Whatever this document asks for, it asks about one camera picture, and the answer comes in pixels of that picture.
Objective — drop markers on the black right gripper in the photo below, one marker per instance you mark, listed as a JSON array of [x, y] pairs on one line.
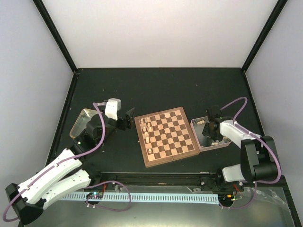
[[205, 132]]

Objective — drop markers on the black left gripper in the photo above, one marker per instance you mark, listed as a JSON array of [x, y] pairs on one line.
[[124, 125]]

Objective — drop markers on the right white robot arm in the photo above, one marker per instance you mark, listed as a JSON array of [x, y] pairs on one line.
[[258, 162]]

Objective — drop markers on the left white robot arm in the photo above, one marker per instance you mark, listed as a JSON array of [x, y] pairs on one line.
[[68, 172]]

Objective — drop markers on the wooden chess board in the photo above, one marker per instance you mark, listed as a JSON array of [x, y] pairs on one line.
[[171, 137]]

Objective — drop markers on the right controller board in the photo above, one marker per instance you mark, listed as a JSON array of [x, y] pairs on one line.
[[229, 197]]

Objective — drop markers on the controller board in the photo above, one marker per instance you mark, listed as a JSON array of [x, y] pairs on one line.
[[94, 195], [229, 197]]

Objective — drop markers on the left controller board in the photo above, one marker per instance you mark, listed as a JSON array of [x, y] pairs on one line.
[[94, 195]]

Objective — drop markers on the pink metal tray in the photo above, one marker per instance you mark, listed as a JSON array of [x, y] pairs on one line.
[[204, 143]]

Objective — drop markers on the gold metal tray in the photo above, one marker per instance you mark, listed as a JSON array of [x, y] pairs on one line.
[[84, 117]]

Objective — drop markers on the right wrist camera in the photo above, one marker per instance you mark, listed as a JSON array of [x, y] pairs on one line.
[[213, 112]]

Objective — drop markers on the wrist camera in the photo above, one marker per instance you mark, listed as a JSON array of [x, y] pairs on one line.
[[213, 112], [113, 105]]

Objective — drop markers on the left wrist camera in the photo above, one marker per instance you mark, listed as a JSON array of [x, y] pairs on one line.
[[113, 105]]

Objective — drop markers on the white slotted cable duct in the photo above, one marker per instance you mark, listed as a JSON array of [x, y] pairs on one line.
[[146, 197]]

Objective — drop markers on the black front rail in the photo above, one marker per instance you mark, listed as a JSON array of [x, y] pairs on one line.
[[207, 182]]

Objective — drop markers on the black frame post left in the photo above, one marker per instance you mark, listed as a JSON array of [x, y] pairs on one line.
[[55, 33]]

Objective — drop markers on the black frame post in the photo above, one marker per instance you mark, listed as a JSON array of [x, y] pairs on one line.
[[55, 33], [275, 13]]

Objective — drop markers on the black frame post right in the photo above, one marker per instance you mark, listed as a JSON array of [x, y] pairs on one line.
[[275, 13]]

